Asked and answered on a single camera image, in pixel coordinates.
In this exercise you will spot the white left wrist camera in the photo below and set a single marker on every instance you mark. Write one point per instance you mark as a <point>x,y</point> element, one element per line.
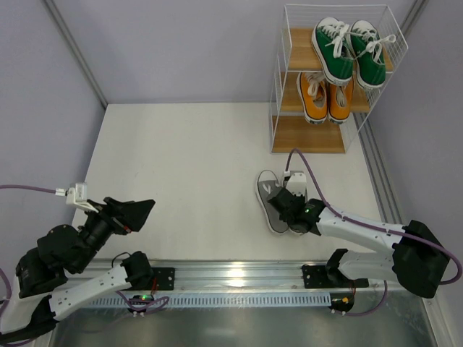
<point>76,196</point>

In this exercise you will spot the orange sneaker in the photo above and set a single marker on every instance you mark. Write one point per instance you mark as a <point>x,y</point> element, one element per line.
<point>339,102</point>
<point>312,91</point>

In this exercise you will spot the slotted grey cable duct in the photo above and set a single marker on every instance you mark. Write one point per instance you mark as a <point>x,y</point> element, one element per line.
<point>217,300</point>

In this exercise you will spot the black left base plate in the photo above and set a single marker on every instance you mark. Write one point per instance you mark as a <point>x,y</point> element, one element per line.
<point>163,278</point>

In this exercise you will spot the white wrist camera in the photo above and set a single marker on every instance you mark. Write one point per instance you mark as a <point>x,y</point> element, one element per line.
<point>295,182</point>
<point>76,196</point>

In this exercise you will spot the grey sneaker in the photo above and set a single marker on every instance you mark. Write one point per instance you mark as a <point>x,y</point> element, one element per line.
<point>266,184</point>
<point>295,198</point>

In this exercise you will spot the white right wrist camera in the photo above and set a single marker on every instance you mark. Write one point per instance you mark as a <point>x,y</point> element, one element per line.
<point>295,182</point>

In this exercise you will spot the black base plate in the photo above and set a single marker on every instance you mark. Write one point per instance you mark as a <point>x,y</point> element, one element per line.
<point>163,278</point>
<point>319,276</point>

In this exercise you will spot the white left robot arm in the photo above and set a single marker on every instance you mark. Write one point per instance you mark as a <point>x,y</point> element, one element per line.
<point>38,299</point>

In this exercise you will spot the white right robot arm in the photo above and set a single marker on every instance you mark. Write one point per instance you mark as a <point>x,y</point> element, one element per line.
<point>409,255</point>

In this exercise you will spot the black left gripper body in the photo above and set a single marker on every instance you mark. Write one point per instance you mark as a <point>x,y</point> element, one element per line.
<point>118,215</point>

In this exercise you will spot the white wire shoe shelf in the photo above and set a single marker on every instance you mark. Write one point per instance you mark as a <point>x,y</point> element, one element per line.
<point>289,129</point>

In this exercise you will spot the aluminium mounting rail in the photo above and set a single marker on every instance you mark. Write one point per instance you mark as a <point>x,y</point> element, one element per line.
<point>207,276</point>

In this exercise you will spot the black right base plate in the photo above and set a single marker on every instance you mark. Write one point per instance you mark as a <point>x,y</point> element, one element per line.
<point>319,276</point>

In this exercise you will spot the green sneaker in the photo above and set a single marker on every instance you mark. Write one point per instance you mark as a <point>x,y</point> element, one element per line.
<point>366,46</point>
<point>329,40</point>

